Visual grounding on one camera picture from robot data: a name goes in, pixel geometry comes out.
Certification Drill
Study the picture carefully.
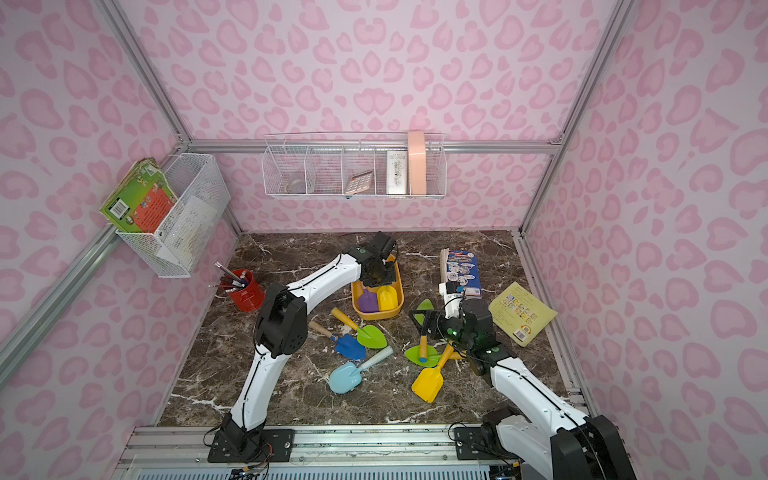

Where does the blue shovel wooden handle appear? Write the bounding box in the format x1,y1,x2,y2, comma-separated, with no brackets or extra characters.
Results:
308,321,367,362

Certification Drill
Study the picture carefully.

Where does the white box in shelf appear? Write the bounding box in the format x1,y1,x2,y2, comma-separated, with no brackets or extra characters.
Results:
386,150,408,195

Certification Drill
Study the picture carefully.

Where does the narrow green trowel yellow handle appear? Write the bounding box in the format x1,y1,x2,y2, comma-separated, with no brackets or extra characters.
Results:
414,299,434,362

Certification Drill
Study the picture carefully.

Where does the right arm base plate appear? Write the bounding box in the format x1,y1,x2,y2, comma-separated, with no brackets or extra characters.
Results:
448,424,518,462

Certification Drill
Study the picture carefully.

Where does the round green trowel yellow handle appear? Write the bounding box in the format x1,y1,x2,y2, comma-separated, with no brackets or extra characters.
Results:
405,346,442,368

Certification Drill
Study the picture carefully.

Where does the white wire shelf back wall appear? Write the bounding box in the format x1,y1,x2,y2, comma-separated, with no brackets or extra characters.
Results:
261,132,447,199

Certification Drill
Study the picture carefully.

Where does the pink box in shelf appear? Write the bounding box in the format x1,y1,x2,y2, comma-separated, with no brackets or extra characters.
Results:
407,130,427,196

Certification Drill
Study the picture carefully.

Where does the small yellow shovel yellow handle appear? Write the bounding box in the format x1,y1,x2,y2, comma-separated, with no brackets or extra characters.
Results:
411,345,454,403

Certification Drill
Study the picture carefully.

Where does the yellow plastic storage box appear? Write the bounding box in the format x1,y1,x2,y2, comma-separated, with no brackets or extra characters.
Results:
351,255,404,321

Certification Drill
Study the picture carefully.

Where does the white paper in basket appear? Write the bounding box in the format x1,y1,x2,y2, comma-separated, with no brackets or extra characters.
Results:
157,196,216,270

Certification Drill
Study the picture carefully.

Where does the yellow green booklet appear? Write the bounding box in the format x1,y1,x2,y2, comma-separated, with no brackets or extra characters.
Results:
489,282,557,347

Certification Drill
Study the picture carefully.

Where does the small calculator in shelf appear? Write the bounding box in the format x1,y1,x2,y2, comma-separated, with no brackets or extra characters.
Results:
343,171,374,196

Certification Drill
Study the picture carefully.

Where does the round metal tin in shelf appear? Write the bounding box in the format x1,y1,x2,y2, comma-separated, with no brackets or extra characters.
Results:
284,174,307,195

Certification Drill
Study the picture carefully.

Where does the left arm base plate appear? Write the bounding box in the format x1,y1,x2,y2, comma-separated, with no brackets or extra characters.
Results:
207,429,296,464

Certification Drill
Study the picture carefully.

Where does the purple shovel pink handle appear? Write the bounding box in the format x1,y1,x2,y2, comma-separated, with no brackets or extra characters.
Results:
358,288,380,314

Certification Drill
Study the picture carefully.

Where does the red pen cup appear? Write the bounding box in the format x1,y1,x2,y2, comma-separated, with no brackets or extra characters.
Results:
215,262,265,312

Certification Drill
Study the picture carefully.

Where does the light blue shovel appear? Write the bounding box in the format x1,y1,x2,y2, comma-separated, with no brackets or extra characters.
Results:
328,346,394,394

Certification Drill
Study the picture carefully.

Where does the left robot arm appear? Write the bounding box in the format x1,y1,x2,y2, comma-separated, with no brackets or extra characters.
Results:
227,232,397,434

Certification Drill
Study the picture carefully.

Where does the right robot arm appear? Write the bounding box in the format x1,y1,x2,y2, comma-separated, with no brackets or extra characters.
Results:
410,297,636,479

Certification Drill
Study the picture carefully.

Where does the thick blue cover book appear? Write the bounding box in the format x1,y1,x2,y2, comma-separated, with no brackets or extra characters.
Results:
439,249,482,298

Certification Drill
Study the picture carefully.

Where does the green pointed trowel yellow handle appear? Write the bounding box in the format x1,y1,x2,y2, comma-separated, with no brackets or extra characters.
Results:
331,308,388,350

